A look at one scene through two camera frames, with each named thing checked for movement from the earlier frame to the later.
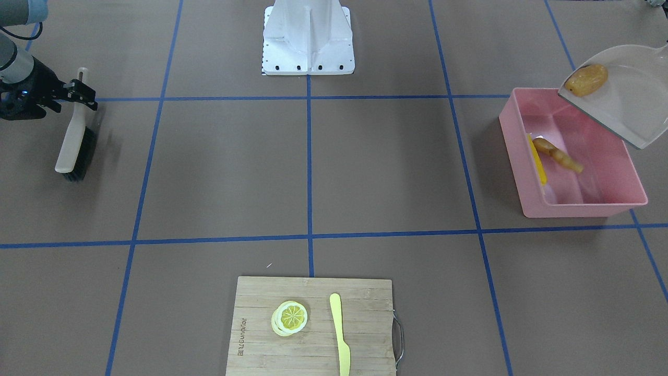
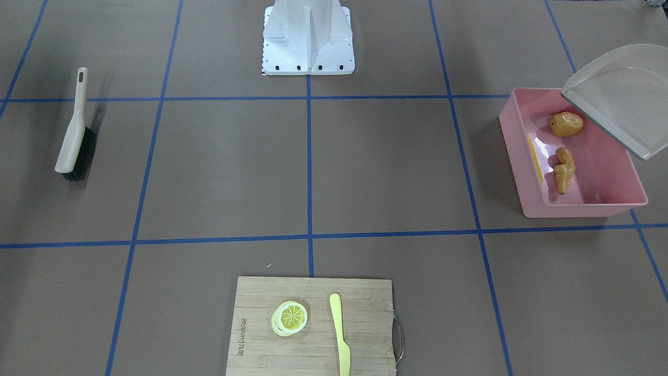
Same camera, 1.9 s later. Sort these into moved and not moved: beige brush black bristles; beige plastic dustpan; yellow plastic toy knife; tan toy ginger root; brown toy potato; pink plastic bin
Moved: tan toy ginger root; brown toy potato
Not moved: beige brush black bristles; pink plastic bin; beige plastic dustpan; yellow plastic toy knife
